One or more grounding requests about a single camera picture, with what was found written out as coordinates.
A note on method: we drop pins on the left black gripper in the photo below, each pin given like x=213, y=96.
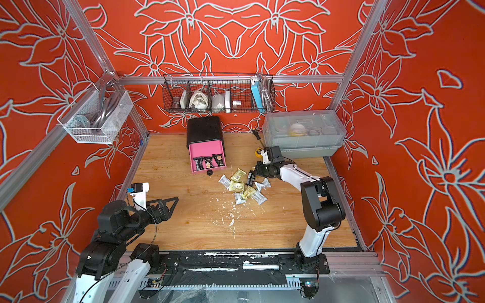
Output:
x=165, y=214

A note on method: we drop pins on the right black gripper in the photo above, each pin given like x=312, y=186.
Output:
x=258, y=170

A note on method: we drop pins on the black cookie packet with picture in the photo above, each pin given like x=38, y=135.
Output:
x=208, y=164

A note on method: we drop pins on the pink top drawer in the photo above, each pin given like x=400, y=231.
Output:
x=206, y=149

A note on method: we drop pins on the black pink drawer cabinet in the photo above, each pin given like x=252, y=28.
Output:
x=204, y=129

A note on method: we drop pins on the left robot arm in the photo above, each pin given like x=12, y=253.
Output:
x=99, y=262

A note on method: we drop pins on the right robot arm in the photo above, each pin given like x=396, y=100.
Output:
x=322, y=208

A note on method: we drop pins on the green cookie packet middle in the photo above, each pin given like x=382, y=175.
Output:
x=239, y=173

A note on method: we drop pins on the green cookie packet small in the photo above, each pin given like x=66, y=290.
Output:
x=249, y=192

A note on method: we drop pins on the white cookie packet right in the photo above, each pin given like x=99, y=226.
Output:
x=265, y=184

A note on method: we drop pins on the white cookie packet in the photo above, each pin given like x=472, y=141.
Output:
x=258, y=197
x=239, y=198
x=265, y=184
x=226, y=182

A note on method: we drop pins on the green cookie packet large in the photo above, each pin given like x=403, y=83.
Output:
x=236, y=187

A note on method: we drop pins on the white cookie packet lower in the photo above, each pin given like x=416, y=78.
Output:
x=258, y=197

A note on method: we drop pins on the yellow tape measure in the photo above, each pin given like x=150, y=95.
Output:
x=259, y=152

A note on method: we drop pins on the white cookie packet left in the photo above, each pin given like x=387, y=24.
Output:
x=226, y=182

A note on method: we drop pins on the white cookie packet centre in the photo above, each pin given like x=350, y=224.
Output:
x=239, y=198

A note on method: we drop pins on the grey plastic storage box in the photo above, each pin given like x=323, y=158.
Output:
x=304, y=134

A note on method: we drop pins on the blue box in basket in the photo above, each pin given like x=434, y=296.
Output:
x=255, y=89

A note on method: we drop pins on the white cloth in basket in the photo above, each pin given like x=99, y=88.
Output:
x=199, y=101

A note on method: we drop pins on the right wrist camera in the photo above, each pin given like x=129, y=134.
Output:
x=265, y=157

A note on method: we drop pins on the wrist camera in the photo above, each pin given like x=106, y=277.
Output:
x=138, y=192
x=265, y=157

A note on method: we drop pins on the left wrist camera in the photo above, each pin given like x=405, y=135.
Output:
x=138, y=192

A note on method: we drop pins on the black handled screwdriver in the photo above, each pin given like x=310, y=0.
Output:
x=258, y=137

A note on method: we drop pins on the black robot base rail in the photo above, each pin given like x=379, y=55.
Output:
x=236, y=268

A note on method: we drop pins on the black wire wall basket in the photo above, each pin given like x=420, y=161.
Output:
x=227, y=93

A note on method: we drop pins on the clear plastic wall bin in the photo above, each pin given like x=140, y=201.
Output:
x=97, y=115

